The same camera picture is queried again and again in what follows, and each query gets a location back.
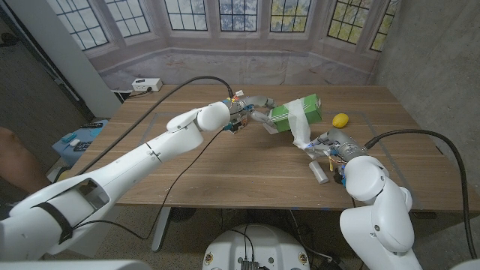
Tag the black remote control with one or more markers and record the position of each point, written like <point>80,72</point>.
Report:
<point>92,125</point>

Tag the dark round floor object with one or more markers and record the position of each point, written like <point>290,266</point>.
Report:
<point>183,214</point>

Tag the teal small case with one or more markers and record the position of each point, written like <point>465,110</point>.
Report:
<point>69,137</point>

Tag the white gauze bandage strip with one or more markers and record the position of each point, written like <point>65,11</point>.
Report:
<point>300,123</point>

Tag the white power strip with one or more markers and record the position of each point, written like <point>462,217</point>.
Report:
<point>147,84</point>

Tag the yellow black object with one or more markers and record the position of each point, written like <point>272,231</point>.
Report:
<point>62,175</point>

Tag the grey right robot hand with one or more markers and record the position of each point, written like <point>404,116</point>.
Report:
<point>337,146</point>

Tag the black phone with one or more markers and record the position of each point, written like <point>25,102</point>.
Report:
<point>82,146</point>

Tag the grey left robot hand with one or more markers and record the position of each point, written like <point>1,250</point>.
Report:
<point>255,107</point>

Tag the yellow toy lemon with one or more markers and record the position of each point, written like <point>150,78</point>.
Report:
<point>340,120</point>

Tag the white cylinder roll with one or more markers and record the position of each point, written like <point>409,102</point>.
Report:
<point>318,171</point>

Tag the black floor power box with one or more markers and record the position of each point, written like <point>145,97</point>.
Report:
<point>333,264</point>

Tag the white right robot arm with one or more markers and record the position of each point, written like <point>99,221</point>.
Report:
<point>378,213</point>

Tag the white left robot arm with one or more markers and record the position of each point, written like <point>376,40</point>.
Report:
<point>120,176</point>

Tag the white robot shoulder cover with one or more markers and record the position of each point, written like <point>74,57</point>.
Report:
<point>75,265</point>

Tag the white robot torso base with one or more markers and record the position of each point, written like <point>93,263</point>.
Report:
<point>258,251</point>

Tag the printed window backdrop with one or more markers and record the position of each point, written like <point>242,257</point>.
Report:
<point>240,56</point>

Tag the grey table leg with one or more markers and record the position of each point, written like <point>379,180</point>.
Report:
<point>161,228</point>

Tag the green white carton box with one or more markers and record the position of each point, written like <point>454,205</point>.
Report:
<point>296,112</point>

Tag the person bare leg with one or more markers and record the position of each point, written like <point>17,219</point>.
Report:
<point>18,161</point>

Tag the small white object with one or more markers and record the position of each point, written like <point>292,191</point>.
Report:
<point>74,142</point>

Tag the blue stool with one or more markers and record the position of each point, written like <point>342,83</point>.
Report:
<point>71,148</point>

